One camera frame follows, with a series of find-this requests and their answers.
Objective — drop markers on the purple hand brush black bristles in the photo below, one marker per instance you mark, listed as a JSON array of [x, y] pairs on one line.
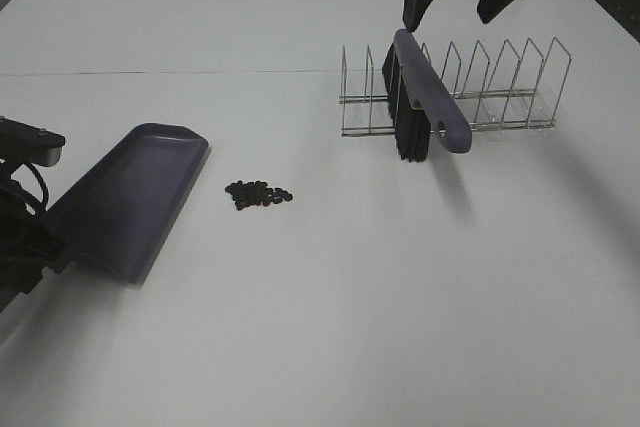
[[419, 104]]

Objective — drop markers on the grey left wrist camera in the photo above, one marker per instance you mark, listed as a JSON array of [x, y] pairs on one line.
[[27, 144]]

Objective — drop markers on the pile of coffee beans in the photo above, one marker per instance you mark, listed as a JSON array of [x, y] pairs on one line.
[[256, 193]]

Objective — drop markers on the metal wire dish rack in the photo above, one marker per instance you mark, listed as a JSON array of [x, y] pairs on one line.
[[509, 88]]

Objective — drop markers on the dark purple plastic dustpan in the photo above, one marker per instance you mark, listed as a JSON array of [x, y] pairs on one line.
[[119, 214]]

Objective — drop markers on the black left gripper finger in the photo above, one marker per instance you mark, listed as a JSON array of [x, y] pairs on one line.
[[62, 257]]

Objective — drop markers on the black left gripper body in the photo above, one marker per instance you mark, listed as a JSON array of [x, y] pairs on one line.
[[27, 247]]

